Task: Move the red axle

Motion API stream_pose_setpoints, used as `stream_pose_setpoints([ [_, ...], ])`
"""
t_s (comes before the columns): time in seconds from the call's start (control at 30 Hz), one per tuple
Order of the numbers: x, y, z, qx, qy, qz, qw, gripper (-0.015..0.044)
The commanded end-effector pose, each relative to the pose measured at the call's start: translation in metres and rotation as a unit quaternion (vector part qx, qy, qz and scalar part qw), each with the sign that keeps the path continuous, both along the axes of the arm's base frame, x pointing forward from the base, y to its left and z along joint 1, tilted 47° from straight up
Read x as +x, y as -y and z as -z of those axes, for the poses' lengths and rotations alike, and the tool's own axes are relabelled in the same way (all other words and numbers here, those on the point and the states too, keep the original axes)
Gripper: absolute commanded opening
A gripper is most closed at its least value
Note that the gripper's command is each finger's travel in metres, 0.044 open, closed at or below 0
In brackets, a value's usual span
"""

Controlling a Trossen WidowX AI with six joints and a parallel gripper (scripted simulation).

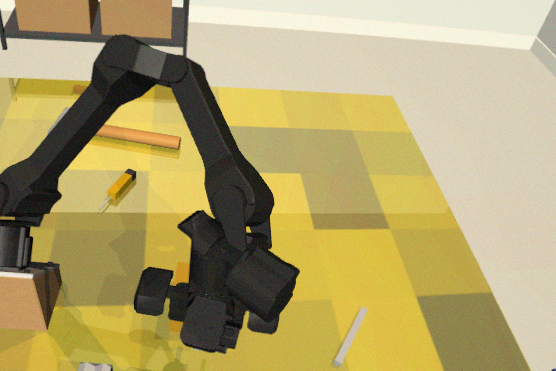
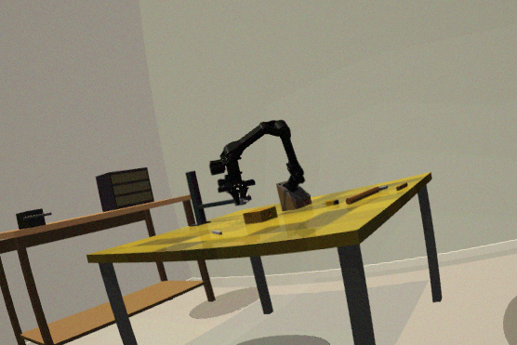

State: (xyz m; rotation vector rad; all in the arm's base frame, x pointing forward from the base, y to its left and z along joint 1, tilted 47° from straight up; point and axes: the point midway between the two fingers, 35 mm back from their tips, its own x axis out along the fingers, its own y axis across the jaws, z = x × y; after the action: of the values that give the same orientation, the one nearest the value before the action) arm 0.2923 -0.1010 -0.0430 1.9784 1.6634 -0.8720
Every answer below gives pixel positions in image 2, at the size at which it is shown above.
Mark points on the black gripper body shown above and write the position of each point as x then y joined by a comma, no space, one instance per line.
235,179

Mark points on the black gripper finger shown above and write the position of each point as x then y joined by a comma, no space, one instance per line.
235,196
243,192

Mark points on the yellow screwdriver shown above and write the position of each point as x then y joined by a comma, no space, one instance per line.
331,202

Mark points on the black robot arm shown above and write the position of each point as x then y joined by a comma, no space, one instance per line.
233,151

